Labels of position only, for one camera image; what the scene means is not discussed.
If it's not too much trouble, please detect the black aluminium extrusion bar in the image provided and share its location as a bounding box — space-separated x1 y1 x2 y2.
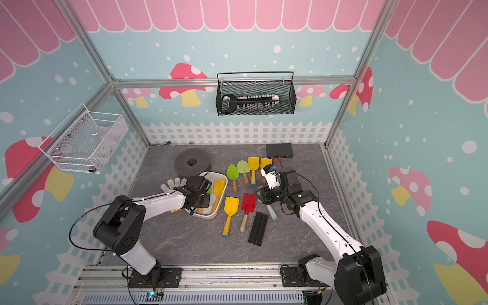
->
248 212 269 247

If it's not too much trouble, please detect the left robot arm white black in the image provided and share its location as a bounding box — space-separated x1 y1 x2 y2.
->
93 176 212 277

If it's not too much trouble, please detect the white wire mesh wall basket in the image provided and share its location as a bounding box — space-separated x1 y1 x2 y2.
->
38 104 128 174

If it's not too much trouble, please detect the black wire mesh wall basket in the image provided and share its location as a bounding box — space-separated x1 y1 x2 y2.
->
216 71 297 116

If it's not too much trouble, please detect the bright green trowel wooden handle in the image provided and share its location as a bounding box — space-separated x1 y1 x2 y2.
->
227 164 240 193

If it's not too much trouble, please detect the small green circuit board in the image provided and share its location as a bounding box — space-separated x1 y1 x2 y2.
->
145 292 164 302

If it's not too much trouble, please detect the yellow plastic shovel blue cap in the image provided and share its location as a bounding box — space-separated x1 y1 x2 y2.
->
248 157 259 186

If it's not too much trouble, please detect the white plastic storage box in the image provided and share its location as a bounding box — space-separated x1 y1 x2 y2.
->
193 172 228 220

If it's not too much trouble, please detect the light blue plastic shovel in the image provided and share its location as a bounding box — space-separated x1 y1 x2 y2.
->
256 186 278 221

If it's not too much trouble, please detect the white knit work glove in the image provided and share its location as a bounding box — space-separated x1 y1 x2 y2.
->
161 177 187 193

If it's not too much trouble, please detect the black socket set rail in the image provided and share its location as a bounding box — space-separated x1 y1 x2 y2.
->
220 94 280 114

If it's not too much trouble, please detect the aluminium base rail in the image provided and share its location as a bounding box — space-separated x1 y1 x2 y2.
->
72 261 390 305

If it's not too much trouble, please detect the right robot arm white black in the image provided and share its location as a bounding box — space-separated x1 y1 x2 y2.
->
260 165 387 304

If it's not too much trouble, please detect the black network switch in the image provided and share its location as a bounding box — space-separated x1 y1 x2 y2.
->
266 143 294 158

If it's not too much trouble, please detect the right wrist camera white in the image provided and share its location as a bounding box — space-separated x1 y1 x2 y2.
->
261 165 280 189

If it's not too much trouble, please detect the red trowel wooden handle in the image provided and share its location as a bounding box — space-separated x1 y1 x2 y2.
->
240 193 257 232

